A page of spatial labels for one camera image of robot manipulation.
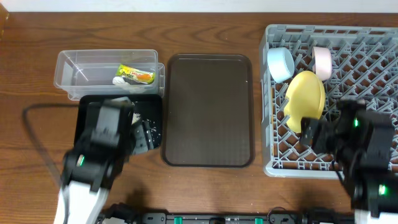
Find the clear plastic bin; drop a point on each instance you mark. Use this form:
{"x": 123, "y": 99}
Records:
{"x": 90, "y": 72}

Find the brown serving tray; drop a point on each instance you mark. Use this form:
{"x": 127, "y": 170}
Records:
{"x": 209, "y": 118}

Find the light blue bowl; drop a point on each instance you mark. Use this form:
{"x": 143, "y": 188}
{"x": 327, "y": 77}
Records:
{"x": 280, "y": 64}

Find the white bowl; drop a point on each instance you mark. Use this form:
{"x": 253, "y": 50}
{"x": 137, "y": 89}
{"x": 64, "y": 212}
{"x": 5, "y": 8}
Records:
{"x": 323, "y": 63}

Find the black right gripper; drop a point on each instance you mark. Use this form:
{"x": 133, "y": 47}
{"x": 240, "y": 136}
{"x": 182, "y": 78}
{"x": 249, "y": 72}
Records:
{"x": 314, "y": 135}

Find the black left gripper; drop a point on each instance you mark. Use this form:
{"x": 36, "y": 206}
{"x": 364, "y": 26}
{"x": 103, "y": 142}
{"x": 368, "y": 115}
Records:
{"x": 142, "y": 137}

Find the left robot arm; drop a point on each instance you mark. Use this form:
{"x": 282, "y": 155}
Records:
{"x": 109, "y": 129}

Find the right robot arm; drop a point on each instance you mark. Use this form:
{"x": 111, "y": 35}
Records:
{"x": 360, "y": 142}

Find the green snack wrapper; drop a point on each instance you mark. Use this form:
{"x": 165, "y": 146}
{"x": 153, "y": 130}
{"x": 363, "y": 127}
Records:
{"x": 134, "y": 74}

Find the rice pile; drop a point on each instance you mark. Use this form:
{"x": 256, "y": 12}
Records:
{"x": 146, "y": 133}

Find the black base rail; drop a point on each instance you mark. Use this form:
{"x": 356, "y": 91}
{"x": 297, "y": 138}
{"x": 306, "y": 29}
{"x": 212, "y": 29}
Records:
{"x": 217, "y": 218}

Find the grey dishwasher rack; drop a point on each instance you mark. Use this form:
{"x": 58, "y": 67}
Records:
{"x": 364, "y": 66}

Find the black plastic tray bin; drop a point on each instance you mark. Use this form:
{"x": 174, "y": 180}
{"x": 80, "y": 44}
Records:
{"x": 82, "y": 119}

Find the yellow plate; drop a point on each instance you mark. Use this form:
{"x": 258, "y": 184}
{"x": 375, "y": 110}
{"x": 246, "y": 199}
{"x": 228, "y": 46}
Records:
{"x": 306, "y": 99}

